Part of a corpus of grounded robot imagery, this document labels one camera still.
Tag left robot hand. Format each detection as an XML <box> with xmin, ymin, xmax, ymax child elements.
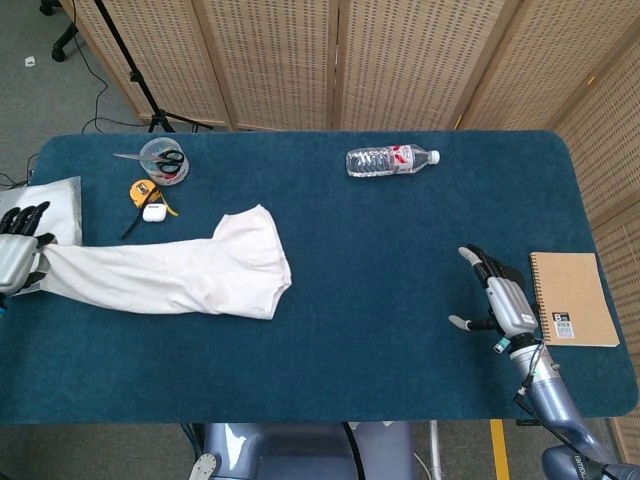
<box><xmin>0</xmin><ymin>200</ymin><xmax>57</xmax><ymax>296</ymax></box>

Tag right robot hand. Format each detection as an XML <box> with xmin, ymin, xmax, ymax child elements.
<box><xmin>448</xmin><ymin>243</ymin><xmax>544</xmax><ymax>339</ymax></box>

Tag white t-shirt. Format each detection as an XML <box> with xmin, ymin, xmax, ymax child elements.
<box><xmin>37</xmin><ymin>203</ymin><xmax>293</xmax><ymax>321</ymax></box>

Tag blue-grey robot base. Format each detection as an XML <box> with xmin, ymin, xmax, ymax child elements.
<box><xmin>188</xmin><ymin>422</ymin><xmax>416</xmax><ymax>480</ymax></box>

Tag yellow tape measure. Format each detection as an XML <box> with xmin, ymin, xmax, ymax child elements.
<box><xmin>120</xmin><ymin>179</ymin><xmax>180</xmax><ymax>242</ymax></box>

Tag brown spiral notebook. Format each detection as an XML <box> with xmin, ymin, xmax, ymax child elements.
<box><xmin>529</xmin><ymin>252</ymin><xmax>621</xmax><ymax>348</ymax></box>

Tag metal table leg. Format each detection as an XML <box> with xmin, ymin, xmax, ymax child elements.
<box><xmin>428</xmin><ymin>421</ymin><xmax>444</xmax><ymax>480</ymax></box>

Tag clear plastic jar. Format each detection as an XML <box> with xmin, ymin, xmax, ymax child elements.
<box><xmin>139</xmin><ymin>137</ymin><xmax>191</xmax><ymax>186</ymax></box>

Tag dark teal carpeted table surface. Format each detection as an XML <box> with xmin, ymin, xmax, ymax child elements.
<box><xmin>0</xmin><ymin>130</ymin><xmax>640</xmax><ymax>426</ymax></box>

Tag clear plastic water bottle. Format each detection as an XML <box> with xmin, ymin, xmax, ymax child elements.
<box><xmin>345</xmin><ymin>144</ymin><xmax>442</xmax><ymax>178</ymax></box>

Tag black tripod stand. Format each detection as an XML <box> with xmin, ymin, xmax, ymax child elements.
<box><xmin>92</xmin><ymin>0</ymin><xmax>214</xmax><ymax>134</ymax></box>

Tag black office chair base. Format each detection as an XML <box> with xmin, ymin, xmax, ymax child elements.
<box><xmin>39</xmin><ymin>0</ymin><xmax>81</xmax><ymax>63</ymax></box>

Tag wicker folding screen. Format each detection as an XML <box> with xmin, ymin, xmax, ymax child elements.
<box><xmin>59</xmin><ymin>0</ymin><xmax>640</xmax><ymax>466</ymax></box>

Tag black handled scissors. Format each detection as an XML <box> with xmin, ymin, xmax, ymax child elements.
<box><xmin>112</xmin><ymin>149</ymin><xmax>185</xmax><ymax>175</ymax></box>

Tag black floor cable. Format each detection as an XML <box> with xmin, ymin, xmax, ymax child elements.
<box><xmin>69</xmin><ymin>0</ymin><xmax>151</xmax><ymax>134</ymax></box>

